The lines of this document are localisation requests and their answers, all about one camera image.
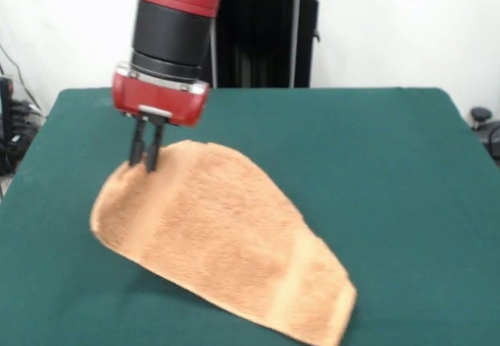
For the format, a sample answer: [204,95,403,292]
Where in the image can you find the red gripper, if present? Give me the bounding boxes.
[112,68,209,174]

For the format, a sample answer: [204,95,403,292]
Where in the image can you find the orange terry towel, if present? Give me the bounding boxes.
[88,139,359,346]

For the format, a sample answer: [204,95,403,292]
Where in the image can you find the black electronics box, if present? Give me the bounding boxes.
[0,76,16,144]

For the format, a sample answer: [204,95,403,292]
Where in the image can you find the dark green tablecloth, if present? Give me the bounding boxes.
[0,87,500,346]

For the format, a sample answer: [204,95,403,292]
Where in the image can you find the black office chair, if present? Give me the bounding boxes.
[470,106,500,167]

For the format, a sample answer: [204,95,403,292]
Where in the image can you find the black cable bundle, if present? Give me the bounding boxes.
[0,99,45,177]

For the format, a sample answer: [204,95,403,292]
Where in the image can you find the black robot pedestal with handle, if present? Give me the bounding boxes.
[210,0,338,88]

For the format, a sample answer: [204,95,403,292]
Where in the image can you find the grey wall cable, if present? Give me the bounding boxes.
[0,43,42,109]

